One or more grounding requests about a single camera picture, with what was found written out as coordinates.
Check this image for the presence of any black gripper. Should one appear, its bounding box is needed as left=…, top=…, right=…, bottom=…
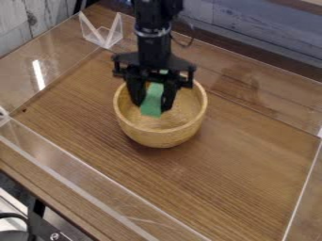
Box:
left=113, top=30, right=197, bottom=112

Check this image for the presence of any green rectangular block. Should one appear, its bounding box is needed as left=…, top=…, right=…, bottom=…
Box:
left=140, top=82, right=164, bottom=118

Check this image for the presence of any brown wooden bowl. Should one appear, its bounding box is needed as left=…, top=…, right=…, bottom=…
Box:
left=114, top=81, right=209, bottom=149

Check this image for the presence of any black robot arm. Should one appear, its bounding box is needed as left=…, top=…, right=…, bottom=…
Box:
left=113, top=0, right=197, bottom=112

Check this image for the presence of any clear acrylic corner bracket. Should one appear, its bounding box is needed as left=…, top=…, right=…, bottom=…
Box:
left=78, top=12, right=123, bottom=49

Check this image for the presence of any clear acrylic front wall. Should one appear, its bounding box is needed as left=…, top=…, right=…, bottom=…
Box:
left=0, top=107, right=210, bottom=241

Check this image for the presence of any black table leg bracket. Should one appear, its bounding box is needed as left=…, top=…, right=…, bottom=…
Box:
left=27, top=197, right=86, bottom=241

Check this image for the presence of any black cable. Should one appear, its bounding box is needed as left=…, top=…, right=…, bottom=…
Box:
left=0, top=213, right=35, bottom=241

